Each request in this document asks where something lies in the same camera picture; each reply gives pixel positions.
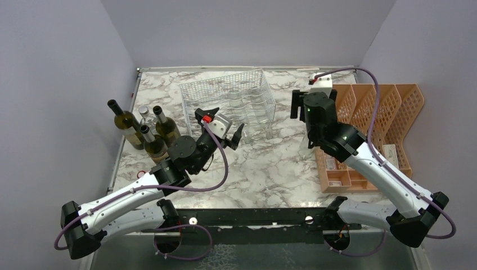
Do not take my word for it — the black front mounting rail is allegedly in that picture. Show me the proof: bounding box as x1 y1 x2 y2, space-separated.
130 206 418 247

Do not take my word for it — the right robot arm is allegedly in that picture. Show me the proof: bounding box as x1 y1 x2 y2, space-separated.
290 90 449 248

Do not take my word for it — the green wine bottle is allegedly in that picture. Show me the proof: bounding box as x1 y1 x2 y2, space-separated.
107 100 145 150
153 105 181 147
140 125 168 164

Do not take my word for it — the green wine bottle back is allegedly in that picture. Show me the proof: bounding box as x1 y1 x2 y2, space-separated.
107 100 145 150

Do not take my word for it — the clear bottle silver cap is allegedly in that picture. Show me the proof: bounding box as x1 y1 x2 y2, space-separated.
138 106 158 131

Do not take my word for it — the green wine bottle front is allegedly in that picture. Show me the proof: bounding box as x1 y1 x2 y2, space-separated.
140 125 168 164

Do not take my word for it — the green wine bottle middle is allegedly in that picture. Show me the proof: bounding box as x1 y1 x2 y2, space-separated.
153 105 181 147

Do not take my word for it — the white wire wine rack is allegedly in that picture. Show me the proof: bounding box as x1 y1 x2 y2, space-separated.
179 69 276 141

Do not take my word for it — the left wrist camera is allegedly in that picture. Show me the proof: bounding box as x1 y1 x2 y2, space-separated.
207 114 232 140

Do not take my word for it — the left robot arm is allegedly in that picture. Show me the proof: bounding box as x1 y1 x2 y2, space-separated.
54 108 245 260

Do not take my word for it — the white label card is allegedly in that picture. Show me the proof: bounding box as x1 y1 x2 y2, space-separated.
382 144 399 168

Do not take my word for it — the red capped small bottle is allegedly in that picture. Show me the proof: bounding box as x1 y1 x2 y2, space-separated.
137 170 147 179

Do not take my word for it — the orange plastic file organizer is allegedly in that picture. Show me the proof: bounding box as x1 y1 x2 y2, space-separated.
314 83 426 194

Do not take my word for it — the clear glass bottle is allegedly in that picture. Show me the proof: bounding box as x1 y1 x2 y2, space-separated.
250 87 273 139
298 132 313 160
228 87 253 144

